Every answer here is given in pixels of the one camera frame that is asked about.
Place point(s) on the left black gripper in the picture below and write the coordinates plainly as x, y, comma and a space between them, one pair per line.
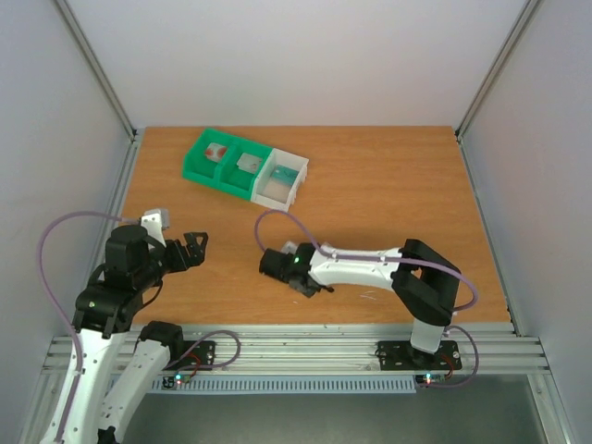
197, 253

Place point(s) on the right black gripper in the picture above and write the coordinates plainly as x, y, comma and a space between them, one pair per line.
271, 264

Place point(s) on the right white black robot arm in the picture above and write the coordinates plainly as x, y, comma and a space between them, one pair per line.
425, 282

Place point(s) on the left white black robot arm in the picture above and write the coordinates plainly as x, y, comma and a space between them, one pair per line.
137, 258

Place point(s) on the card with red circles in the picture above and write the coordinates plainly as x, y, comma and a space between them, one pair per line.
215, 151

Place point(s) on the grey card in bin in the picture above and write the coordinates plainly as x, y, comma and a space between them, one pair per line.
249, 163

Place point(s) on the teal card in bin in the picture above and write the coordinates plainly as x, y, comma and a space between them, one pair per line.
285, 175

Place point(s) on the green bin middle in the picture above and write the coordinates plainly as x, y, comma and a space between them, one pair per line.
234, 181

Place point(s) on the green bin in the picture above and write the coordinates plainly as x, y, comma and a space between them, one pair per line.
200, 167
234, 181

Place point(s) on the green bin far left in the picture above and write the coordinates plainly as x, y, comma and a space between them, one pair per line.
200, 167

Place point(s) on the white bin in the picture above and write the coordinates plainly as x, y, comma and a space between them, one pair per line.
272, 194

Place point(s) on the left controller board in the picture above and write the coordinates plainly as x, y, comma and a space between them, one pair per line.
178, 380

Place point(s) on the controller board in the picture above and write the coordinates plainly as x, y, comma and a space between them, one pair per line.
430, 379
178, 380

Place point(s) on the right controller board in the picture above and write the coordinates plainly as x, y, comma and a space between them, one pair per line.
430, 379

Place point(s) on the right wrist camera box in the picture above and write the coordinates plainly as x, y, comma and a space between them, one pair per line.
290, 247

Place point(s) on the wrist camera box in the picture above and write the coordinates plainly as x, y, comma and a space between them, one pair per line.
290, 247
156, 217

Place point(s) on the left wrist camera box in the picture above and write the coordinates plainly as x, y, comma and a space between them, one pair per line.
156, 217

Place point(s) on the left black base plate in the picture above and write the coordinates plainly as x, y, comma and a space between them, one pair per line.
200, 357

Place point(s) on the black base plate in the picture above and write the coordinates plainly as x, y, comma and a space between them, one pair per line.
200, 357
399, 355

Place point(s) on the grey slotted cable duct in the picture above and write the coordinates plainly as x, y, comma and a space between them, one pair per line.
255, 385

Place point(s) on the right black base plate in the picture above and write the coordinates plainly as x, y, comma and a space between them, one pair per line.
399, 355

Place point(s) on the left aluminium frame post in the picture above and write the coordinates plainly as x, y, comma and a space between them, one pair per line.
67, 14

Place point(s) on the aluminium frame post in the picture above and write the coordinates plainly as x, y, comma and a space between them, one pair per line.
518, 29
67, 14

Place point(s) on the right aluminium frame post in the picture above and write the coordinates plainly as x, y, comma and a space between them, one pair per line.
518, 29

